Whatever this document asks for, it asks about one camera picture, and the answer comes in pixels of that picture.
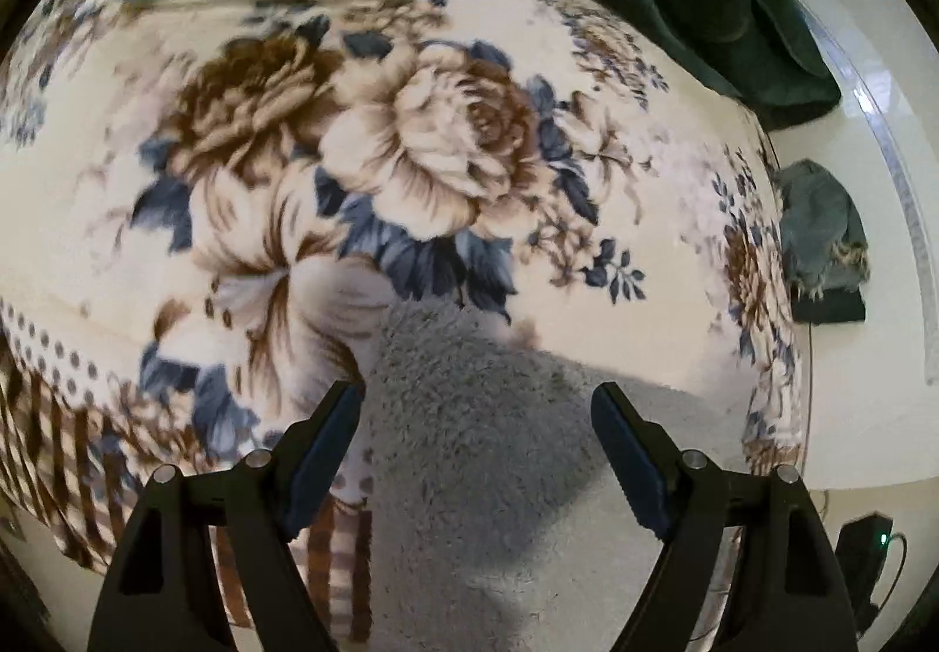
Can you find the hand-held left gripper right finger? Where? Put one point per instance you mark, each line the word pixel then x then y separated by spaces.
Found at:
pixel 634 461

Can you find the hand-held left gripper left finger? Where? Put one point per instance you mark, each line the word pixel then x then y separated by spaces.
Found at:
pixel 323 454

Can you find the grey fleece pants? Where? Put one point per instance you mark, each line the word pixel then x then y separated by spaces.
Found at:
pixel 477 446

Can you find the black power adapter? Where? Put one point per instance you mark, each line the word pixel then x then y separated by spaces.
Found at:
pixel 862 556

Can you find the crumpled blue jeans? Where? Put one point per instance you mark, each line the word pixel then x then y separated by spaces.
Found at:
pixel 818 226

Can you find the floral printed blanket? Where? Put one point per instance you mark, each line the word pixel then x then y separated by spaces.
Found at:
pixel 440 131

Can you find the white bed headboard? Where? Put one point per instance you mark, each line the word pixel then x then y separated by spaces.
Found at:
pixel 902 72

